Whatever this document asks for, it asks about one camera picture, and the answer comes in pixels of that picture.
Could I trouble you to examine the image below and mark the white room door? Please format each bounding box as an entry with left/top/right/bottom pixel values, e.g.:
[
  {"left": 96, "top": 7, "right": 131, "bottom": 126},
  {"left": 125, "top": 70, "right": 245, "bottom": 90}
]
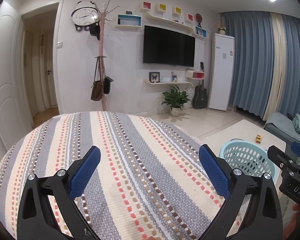
[{"left": 0, "top": 0, "right": 32, "bottom": 149}]

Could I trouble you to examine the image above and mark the person right hand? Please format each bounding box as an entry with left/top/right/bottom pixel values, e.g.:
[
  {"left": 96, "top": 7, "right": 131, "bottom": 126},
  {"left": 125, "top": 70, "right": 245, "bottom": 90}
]
[{"left": 283, "top": 200, "right": 300, "bottom": 239}]

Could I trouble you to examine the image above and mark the teal sofa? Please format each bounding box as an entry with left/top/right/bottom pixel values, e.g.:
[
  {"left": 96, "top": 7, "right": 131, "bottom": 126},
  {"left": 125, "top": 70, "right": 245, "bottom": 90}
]
[{"left": 264, "top": 112, "right": 300, "bottom": 145}]

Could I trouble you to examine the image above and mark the light blue laundry basket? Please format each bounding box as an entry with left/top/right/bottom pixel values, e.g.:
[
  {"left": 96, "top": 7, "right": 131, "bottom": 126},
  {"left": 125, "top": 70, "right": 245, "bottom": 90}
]
[{"left": 219, "top": 139, "right": 278, "bottom": 181}]

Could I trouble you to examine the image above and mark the colourful cube toy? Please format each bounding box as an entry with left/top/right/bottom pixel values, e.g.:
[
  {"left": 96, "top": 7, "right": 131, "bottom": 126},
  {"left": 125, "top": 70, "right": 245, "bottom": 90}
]
[{"left": 255, "top": 134, "right": 262, "bottom": 144}]

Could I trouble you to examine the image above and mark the white low table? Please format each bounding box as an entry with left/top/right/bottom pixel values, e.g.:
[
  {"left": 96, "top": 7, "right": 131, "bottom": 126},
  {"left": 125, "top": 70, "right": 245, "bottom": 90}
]
[{"left": 201, "top": 120, "right": 286, "bottom": 156}]

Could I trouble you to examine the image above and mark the black acoustic guitar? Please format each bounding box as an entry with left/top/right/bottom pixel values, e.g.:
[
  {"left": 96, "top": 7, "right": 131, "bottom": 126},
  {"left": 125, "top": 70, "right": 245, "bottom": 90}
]
[{"left": 192, "top": 62, "right": 207, "bottom": 109}]

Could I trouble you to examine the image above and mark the blue curtain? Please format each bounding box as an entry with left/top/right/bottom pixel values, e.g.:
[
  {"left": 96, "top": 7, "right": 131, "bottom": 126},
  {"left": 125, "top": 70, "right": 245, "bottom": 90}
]
[{"left": 222, "top": 11, "right": 300, "bottom": 120}]

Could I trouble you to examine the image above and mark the white refrigerator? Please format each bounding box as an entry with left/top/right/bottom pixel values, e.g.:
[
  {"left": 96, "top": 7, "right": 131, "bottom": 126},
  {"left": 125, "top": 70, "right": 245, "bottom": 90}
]
[{"left": 208, "top": 34, "right": 235, "bottom": 112}]

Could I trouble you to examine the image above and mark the potted green plant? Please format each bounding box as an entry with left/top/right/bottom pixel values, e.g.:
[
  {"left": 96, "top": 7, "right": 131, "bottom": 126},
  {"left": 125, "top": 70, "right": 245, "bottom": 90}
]
[{"left": 161, "top": 85, "right": 191, "bottom": 117}]

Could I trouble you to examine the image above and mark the brown hanging handbag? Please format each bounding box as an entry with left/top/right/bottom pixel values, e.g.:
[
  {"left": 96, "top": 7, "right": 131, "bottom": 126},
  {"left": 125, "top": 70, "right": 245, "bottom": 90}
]
[{"left": 91, "top": 56, "right": 104, "bottom": 101}]

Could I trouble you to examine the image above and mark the black hanging bag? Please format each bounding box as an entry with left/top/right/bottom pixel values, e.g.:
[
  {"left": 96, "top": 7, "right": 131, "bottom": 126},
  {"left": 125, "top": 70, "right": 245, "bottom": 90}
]
[{"left": 103, "top": 76, "right": 114, "bottom": 95}]

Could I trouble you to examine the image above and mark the framed butterfly picture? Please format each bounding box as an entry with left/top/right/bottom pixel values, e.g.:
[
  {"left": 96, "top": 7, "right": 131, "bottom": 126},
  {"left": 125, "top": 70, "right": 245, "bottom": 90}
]
[{"left": 148, "top": 72, "right": 160, "bottom": 83}]

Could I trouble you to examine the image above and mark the pink coat rack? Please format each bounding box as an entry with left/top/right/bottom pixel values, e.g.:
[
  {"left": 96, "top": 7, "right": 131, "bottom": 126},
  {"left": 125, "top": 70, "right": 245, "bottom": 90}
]
[{"left": 90, "top": 0, "right": 120, "bottom": 111}]

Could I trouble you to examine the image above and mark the red white wall box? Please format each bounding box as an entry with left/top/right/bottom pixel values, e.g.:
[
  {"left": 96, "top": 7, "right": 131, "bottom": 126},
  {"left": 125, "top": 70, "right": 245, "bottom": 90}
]
[{"left": 185, "top": 70, "right": 205, "bottom": 80}]

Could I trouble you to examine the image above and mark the white wall shelf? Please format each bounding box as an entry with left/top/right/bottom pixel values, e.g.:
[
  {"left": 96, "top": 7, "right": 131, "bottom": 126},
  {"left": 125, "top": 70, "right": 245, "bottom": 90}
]
[{"left": 143, "top": 79, "right": 193, "bottom": 87}]

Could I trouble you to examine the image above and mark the black wall television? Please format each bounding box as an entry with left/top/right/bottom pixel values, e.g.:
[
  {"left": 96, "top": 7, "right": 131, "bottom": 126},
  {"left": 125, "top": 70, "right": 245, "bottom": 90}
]
[{"left": 143, "top": 25, "right": 196, "bottom": 67}]

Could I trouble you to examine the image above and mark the panda wall clock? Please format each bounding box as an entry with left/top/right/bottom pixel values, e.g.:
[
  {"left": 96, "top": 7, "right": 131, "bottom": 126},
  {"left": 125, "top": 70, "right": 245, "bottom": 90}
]
[{"left": 71, "top": 1, "right": 99, "bottom": 31}]

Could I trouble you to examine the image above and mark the blue white wall cube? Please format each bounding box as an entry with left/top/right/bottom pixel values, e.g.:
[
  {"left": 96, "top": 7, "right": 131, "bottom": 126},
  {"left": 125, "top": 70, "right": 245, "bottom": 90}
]
[{"left": 116, "top": 14, "right": 142, "bottom": 28}]

